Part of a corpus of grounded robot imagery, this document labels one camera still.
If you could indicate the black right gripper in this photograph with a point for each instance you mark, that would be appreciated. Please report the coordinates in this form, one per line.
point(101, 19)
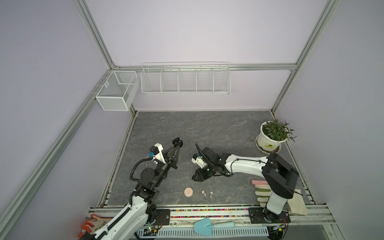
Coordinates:
point(199, 174)

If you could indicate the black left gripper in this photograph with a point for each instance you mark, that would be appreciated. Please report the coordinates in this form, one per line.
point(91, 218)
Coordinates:
point(171, 160)

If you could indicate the black earbud charging case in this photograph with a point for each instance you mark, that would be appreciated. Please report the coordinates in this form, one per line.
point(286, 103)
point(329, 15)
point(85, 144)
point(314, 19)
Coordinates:
point(177, 142)

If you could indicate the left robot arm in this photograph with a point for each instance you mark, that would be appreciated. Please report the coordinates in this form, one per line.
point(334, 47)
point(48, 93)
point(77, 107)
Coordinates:
point(141, 208)

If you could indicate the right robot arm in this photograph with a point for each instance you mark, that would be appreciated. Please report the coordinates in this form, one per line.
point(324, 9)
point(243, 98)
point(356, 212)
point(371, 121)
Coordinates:
point(281, 176)

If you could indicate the pink earbud charging case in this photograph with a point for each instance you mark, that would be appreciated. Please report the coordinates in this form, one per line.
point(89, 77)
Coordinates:
point(188, 192)

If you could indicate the teal garden trowel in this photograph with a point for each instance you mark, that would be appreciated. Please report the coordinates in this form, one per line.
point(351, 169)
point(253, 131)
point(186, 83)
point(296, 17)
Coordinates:
point(205, 227)

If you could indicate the purple pink garden trowel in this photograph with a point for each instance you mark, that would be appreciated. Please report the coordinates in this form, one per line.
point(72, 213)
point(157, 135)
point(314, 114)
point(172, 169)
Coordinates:
point(259, 182)

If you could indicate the green circuit board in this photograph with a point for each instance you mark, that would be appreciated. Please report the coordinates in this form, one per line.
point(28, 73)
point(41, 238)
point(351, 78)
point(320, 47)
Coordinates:
point(150, 232)

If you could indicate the white mesh box basket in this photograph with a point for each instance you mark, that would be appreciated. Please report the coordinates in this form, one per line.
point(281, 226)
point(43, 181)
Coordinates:
point(118, 91)

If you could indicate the potted green plant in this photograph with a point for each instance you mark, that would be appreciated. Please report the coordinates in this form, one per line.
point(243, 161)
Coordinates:
point(272, 135)

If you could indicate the red white work glove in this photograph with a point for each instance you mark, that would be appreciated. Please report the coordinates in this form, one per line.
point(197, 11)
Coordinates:
point(93, 224)

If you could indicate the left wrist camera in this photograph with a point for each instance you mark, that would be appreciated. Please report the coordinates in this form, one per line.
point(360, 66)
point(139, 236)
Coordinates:
point(156, 154)

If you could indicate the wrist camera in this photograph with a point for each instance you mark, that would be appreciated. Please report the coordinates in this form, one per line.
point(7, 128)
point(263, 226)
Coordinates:
point(156, 154)
point(198, 160)

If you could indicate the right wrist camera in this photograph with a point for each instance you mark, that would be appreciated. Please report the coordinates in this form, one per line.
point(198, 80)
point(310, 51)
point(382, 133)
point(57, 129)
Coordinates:
point(198, 160)

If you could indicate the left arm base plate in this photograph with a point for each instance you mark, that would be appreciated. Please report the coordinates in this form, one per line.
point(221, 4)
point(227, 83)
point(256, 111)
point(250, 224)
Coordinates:
point(161, 217)

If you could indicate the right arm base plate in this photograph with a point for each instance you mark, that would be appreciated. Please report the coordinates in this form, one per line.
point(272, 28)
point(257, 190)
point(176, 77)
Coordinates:
point(260, 215)

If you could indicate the white wire shelf basket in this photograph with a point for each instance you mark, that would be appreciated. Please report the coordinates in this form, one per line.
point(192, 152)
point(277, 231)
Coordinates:
point(186, 78)

